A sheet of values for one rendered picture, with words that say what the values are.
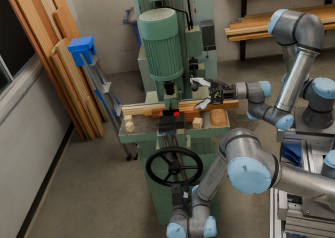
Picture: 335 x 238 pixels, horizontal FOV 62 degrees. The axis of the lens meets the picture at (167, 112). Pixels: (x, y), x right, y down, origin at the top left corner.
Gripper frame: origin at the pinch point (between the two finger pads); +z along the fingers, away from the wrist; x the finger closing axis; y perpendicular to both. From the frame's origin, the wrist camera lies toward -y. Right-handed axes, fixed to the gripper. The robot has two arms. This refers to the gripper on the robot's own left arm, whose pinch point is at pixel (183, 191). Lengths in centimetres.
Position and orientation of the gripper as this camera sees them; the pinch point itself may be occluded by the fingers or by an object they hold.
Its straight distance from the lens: 146.1
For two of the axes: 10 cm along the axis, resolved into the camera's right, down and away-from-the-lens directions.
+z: 1.5, -1.5, 9.8
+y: 1.5, 9.8, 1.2
